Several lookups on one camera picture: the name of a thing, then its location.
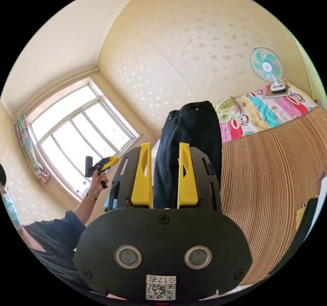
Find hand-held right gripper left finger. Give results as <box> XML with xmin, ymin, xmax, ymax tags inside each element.
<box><xmin>130</xmin><ymin>142</ymin><xmax>154</xmax><ymax>209</ymax></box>

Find black pants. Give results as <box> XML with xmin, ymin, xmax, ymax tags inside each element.
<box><xmin>153</xmin><ymin>101</ymin><xmax>223</xmax><ymax>209</ymax></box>

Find white and teal table fan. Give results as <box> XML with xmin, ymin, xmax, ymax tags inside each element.
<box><xmin>250</xmin><ymin>47</ymin><xmax>287</xmax><ymax>94</ymax></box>

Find person's body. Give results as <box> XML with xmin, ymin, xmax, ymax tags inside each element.
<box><xmin>0</xmin><ymin>164</ymin><xmax>88</xmax><ymax>294</ymax></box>

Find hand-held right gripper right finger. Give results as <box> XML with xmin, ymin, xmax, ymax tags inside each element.
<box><xmin>177</xmin><ymin>142</ymin><xmax>199</xmax><ymax>209</ymax></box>

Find bed with woven mat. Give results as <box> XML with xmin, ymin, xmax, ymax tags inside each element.
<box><xmin>214</xmin><ymin>81</ymin><xmax>327</xmax><ymax>286</ymax></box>

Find person's left hand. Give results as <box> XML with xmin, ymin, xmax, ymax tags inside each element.
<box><xmin>88</xmin><ymin>170</ymin><xmax>110</xmax><ymax>197</ymax></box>

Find person's left forearm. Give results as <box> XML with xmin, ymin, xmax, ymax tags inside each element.
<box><xmin>73</xmin><ymin>192</ymin><xmax>99</xmax><ymax>225</ymax></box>

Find window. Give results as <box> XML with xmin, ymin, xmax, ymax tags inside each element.
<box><xmin>25</xmin><ymin>81</ymin><xmax>141</xmax><ymax>202</ymax></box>

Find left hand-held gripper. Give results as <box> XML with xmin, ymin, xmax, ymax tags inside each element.
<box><xmin>92</xmin><ymin>156</ymin><xmax>121</xmax><ymax>190</ymax></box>

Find checked curtain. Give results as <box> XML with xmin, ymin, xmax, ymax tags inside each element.
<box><xmin>14</xmin><ymin>113</ymin><xmax>50</xmax><ymax>184</ymax></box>

